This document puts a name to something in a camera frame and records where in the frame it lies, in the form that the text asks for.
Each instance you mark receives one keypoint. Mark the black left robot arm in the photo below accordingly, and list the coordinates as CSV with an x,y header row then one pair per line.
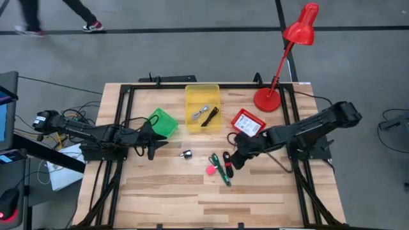
x,y
83,131

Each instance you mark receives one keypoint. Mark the red desk lamp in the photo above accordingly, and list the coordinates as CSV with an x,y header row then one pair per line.
x,y
267,99

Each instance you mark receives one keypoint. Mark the computer monitor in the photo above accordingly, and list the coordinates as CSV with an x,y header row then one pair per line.
x,y
8,111

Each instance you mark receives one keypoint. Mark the black silver wall charger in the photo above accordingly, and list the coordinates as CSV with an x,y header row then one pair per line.
x,y
186,154

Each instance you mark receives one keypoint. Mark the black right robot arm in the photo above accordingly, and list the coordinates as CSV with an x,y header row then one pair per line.
x,y
319,123

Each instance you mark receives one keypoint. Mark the white paper sheet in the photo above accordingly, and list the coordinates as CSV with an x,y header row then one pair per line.
x,y
65,174

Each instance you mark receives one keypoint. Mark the person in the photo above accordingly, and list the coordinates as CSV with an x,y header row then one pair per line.
x,y
32,16

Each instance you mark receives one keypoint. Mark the black metal beam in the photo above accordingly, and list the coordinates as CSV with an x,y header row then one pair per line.
x,y
48,153

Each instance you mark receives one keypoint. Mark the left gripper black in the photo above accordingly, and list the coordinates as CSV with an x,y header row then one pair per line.
x,y
140,139

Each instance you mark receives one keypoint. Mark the small screen device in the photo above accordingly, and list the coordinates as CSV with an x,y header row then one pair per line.
x,y
11,157

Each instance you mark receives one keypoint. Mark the black power strip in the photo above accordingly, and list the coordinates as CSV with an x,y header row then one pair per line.
x,y
172,78

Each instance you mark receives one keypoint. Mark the white printed card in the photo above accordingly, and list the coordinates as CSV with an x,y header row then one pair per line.
x,y
247,124

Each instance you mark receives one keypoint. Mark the red and white box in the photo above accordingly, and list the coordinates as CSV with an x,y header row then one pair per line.
x,y
236,121

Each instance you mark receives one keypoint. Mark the green plastic basket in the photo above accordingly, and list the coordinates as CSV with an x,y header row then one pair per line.
x,y
166,123

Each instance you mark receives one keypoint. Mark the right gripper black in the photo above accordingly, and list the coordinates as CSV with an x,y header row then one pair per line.
x,y
257,143

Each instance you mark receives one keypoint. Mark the yellow translucent plastic bin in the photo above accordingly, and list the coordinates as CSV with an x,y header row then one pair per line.
x,y
203,96

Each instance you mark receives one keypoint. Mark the pink usb wall charger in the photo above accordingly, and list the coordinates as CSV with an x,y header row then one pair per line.
x,y
211,170

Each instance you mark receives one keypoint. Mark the black computer mouse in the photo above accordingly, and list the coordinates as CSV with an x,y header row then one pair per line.
x,y
8,202

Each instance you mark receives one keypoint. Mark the black aluminium table frame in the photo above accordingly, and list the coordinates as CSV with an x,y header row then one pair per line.
x,y
126,96

